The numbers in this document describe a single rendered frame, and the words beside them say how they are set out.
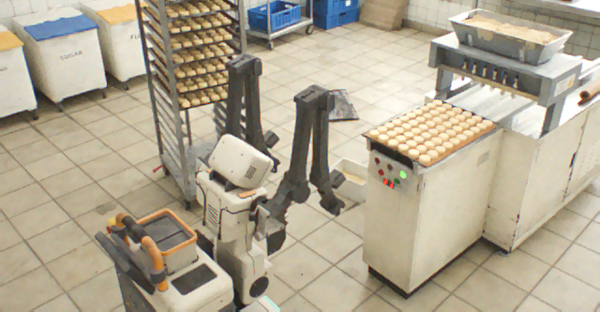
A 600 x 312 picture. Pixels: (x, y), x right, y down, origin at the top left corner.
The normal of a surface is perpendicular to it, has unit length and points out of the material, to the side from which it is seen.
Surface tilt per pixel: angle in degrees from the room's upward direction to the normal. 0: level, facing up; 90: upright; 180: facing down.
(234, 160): 48
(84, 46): 91
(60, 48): 91
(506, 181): 90
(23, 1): 90
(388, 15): 67
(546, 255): 0
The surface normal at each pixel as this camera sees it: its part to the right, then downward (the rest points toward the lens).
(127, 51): 0.64, 0.40
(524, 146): -0.75, 0.33
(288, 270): 0.00, -0.87
